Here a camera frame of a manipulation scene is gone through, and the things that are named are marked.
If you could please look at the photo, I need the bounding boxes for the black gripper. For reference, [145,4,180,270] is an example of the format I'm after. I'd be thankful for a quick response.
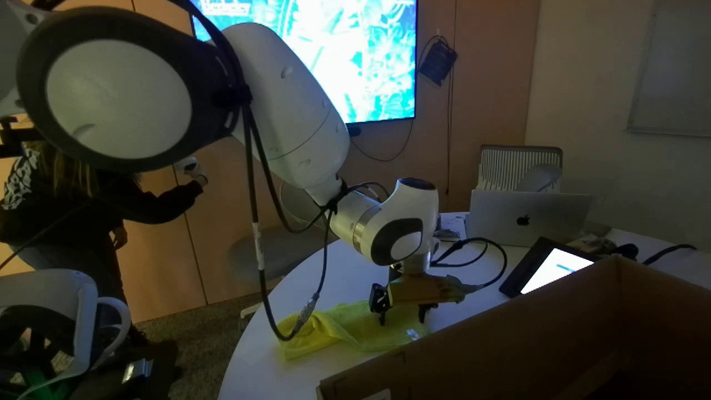
[367,277,434,328]

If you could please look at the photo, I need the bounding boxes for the yellow-green microfibre cloth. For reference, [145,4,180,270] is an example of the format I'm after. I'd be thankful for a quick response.
[278,297,435,362]

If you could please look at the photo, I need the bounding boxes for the brown cardboard box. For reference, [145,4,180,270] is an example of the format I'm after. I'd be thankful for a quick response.
[318,253,711,400]

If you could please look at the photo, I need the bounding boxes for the black tablet with lit screen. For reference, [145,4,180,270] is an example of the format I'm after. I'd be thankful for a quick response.
[498,235,599,300]

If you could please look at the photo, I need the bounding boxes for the grey mesh chair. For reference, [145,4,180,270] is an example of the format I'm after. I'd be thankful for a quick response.
[476,144,565,195]

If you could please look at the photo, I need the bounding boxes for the dark clutter beside tablet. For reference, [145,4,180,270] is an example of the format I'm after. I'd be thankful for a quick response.
[570,229,641,262]

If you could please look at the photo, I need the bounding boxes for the black equipment pile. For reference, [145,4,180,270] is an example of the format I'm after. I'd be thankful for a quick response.
[0,303,180,400]

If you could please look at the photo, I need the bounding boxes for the wrist-mounted camera box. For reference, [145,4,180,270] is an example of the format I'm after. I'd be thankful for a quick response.
[384,274,471,307]

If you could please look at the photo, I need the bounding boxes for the wall-mounted TV screen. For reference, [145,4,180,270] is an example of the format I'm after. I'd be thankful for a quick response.
[190,0,420,127]

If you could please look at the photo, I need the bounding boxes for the black wall-mounted device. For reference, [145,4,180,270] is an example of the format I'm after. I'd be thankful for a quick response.
[418,36,460,87]

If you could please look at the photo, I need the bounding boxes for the thick black table cable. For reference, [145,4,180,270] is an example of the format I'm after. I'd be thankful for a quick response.
[641,242,699,266]

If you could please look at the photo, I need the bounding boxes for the white curved frame chair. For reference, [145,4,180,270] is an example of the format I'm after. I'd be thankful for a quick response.
[0,266,134,400]

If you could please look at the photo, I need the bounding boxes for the grey wall whiteboard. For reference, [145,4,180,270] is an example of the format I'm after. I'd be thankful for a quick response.
[626,0,711,140]

